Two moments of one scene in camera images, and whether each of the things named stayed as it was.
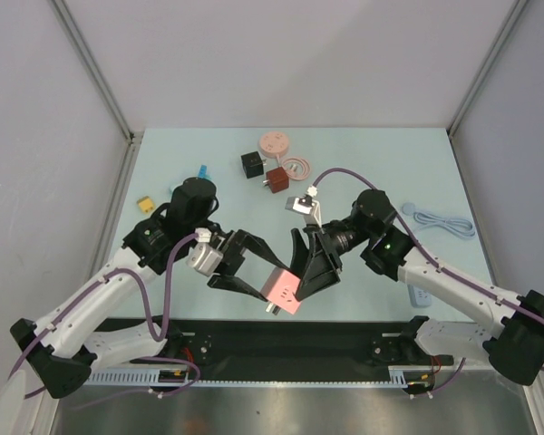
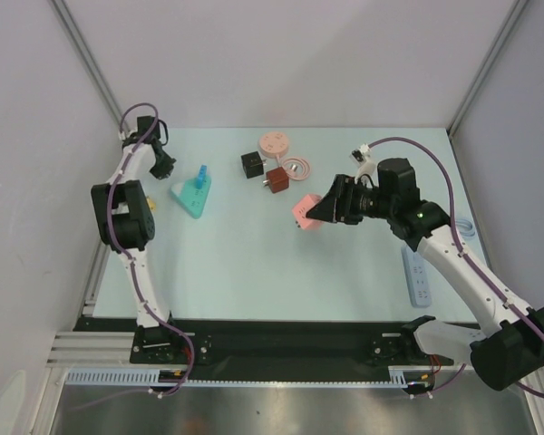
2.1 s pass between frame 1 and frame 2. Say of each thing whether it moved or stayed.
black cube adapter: stayed
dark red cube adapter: stayed
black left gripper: moved
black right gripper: moved
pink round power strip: stayed
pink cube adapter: moved
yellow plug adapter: stayed
